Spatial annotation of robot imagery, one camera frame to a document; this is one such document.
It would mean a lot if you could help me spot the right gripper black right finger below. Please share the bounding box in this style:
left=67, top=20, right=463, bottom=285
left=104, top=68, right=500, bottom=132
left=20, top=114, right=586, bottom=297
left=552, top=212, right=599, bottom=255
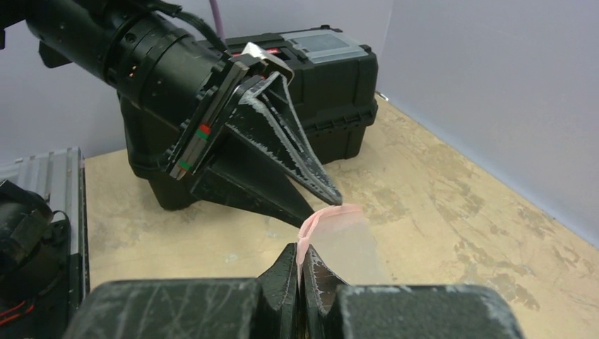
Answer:
left=302, top=245, right=346, bottom=339

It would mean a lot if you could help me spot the black plastic toolbox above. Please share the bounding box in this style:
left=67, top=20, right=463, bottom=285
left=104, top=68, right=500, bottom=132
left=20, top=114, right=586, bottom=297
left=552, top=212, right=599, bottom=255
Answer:
left=119, top=25, right=379, bottom=210

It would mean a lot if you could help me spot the aluminium frame rail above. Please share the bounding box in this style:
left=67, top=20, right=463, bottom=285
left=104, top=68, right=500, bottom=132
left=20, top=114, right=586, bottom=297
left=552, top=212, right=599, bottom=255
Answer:
left=1, top=147, right=90, bottom=299

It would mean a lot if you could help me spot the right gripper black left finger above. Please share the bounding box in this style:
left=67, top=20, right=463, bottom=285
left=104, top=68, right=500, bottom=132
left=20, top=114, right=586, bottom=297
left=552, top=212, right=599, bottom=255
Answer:
left=255, top=243, right=299, bottom=338

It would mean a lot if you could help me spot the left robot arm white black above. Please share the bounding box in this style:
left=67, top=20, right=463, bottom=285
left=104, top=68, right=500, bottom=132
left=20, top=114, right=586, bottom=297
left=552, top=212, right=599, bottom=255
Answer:
left=1, top=1, right=343, bottom=227

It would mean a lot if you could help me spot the clear zip top bag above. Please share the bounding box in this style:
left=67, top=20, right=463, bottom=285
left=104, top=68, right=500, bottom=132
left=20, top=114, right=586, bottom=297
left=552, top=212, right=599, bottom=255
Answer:
left=296, top=203, right=392, bottom=285

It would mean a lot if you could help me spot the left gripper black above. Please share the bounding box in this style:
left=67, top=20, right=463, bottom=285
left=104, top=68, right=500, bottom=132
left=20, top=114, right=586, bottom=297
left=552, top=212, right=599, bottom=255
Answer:
left=164, top=42, right=343, bottom=227

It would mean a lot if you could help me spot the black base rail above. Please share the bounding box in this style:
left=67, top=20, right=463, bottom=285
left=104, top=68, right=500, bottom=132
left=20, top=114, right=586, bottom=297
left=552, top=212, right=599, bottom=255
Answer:
left=0, top=179, right=88, bottom=339

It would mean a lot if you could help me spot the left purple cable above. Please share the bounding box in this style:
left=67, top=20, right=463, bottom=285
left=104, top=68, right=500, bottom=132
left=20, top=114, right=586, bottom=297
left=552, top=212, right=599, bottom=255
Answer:
left=208, top=0, right=228, bottom=43

